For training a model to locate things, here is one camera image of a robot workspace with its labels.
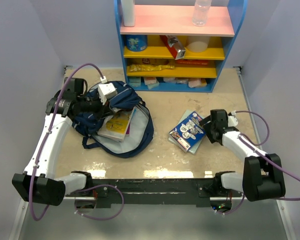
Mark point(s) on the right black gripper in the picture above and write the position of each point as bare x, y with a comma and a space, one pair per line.
208, 133

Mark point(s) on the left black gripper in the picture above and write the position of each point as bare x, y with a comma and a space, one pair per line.
103, 110

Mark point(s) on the dark blue sticker book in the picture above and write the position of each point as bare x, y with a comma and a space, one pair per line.
187, 131

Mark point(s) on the navy blue backpack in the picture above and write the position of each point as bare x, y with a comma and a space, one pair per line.
141, 125

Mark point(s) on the yellow cover book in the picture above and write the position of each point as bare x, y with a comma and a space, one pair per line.
115, 127

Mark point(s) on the purple Treehouse book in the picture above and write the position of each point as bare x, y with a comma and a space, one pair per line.
127, 132

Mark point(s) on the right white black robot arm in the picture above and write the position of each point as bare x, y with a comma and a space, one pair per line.
260, 179

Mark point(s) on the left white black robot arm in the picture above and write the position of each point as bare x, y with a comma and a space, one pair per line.
38, 183

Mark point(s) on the orange pink sponge pack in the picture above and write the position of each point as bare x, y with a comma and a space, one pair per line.
197, 82

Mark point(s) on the green sponge pack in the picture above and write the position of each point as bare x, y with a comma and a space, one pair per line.
134, 81

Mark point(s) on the yellow snack bag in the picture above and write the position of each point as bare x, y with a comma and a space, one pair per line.
136, 68

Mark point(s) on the orange flat box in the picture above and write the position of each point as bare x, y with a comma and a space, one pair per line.
192, 62

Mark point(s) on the blue round can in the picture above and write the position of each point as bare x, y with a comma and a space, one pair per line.
136, 43

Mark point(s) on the red silver snack box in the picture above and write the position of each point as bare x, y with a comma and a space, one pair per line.
174, 46

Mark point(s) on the white plastic tub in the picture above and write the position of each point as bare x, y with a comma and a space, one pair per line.
197, 44

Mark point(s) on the blue shelf unit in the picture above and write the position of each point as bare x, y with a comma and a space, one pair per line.
164, 51

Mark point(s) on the white cylinder bottle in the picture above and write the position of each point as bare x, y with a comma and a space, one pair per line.
128, 12

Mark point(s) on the clear plastic water bottle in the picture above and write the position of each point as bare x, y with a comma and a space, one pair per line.
200, 13

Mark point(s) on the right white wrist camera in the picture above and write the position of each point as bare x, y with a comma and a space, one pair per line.
232, 119

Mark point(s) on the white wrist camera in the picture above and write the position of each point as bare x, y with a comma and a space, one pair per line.
232, 119
106, 90

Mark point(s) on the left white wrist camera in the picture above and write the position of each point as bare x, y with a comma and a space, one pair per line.
106, 90

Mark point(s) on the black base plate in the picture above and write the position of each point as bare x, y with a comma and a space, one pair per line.
199, 192

